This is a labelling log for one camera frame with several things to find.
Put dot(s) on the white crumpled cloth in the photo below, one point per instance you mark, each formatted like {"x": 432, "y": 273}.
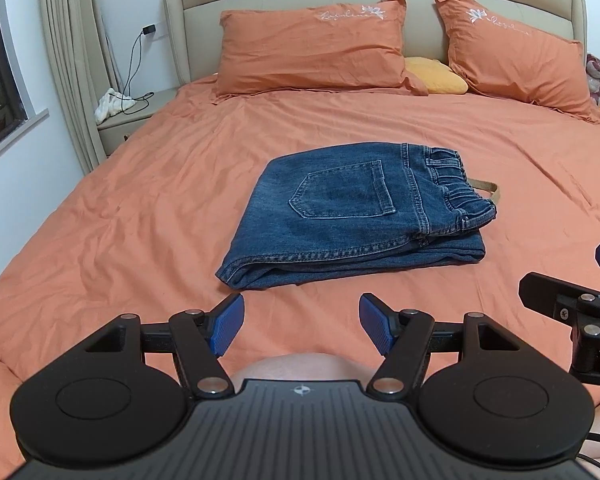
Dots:
{"x": 111, "y": 105}

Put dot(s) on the blue denim pants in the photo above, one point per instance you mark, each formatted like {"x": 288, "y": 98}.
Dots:
{"x": 340, "y": 220}

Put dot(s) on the pink plush toy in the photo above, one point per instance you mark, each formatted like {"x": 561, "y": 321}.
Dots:
{"x": 595, "y": 70}

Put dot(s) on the black wall charger plug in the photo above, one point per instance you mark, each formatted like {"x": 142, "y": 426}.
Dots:
{"x": 148, "y": 30}

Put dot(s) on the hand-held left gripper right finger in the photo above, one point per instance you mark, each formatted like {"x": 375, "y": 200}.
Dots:
{"x": 372, "y": 325}

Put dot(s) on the orange bed sheet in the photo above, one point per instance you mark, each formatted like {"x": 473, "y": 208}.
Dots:
{"x": 130, "y": 235}

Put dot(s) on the orange embroidered pillow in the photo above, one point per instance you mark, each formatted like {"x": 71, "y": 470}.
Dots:
{"x": 515, "y": 55}
{"x": 310, "y": 45}

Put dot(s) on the beige nightstand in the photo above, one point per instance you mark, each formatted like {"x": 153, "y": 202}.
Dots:
{"x": 130, "y": 127}

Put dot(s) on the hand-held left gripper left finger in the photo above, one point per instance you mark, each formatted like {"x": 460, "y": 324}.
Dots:
{"x": 227, "y": 325}

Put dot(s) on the yellow pillow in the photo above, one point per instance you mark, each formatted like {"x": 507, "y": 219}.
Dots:
{"x": 437, "y": 77}

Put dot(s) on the beige curtain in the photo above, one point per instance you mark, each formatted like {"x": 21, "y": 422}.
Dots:
{"x": 75, "y": 60}

